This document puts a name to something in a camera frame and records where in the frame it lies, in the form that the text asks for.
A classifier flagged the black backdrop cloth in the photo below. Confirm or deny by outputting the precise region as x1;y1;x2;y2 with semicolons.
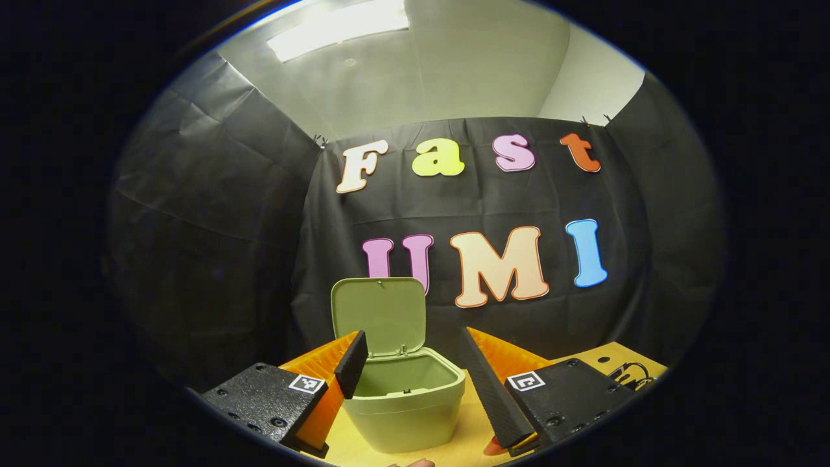
107;52;727;390

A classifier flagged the wooden desktop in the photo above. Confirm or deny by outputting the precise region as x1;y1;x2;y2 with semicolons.
305;341;669;467

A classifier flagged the ceiling light panel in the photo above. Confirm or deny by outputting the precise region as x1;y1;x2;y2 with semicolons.
267;0;410;64

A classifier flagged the green desktop garbage bin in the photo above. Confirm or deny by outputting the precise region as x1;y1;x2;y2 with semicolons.
331;278;466;453

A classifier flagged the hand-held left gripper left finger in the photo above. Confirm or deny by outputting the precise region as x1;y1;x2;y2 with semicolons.
200;329;369;459

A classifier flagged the black cable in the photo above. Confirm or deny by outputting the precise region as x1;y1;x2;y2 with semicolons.
608;362;657;391

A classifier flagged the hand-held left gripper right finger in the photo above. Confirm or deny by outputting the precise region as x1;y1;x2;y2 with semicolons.
462;326;639;458

